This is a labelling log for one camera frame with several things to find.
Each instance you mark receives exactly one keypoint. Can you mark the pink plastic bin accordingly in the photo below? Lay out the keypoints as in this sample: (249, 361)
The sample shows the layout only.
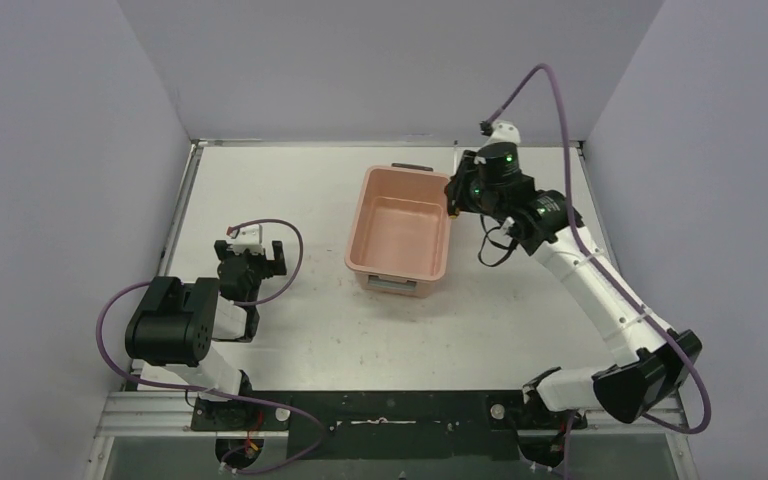
(400, 236)

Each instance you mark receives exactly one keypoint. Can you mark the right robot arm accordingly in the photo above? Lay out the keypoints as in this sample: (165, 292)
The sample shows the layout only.
(651, 360)

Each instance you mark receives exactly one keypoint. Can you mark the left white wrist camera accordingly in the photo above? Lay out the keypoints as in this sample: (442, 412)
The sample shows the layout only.
(246, 238)

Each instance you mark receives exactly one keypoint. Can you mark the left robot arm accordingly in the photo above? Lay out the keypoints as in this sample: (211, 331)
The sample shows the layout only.
(176, 324)

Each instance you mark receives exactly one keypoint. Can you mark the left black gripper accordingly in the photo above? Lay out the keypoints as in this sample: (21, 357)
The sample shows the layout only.
(249, 260)

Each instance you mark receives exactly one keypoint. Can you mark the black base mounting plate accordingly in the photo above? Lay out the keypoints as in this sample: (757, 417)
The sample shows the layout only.
(498, 425)

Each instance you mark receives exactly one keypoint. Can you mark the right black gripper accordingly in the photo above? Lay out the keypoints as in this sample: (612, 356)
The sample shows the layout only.
(460, 189)

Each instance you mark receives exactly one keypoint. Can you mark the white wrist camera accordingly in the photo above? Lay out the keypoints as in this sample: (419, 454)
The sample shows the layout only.
(503, 132)
(246, 238)

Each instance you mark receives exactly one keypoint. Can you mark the aluminium front rail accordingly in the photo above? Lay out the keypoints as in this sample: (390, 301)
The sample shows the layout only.
(166, 414)

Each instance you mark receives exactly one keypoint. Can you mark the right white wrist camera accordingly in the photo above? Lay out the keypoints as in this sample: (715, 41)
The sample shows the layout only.
(503, 132)

